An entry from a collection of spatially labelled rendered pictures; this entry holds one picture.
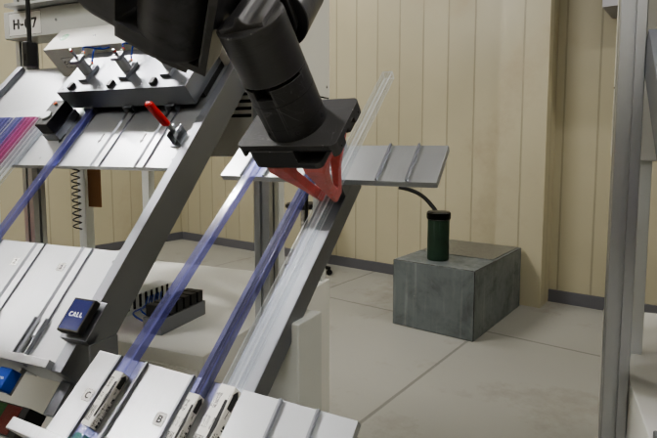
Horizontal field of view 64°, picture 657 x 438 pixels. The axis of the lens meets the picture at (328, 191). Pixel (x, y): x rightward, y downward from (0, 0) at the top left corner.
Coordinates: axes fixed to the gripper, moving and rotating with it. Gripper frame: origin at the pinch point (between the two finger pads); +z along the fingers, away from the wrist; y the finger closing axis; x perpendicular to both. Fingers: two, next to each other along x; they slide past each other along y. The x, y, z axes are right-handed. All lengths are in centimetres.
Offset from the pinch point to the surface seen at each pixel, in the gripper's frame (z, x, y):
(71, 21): 0, -54, 93
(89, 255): 16, 1, 50
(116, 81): 6, -34, 65
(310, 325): 19.6, 5.2, 7.6
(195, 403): 9.2, 20.7, 10.1
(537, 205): 226, -204, 12
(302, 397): 24.7, 12.4, 7.6
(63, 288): 17, 8, 51
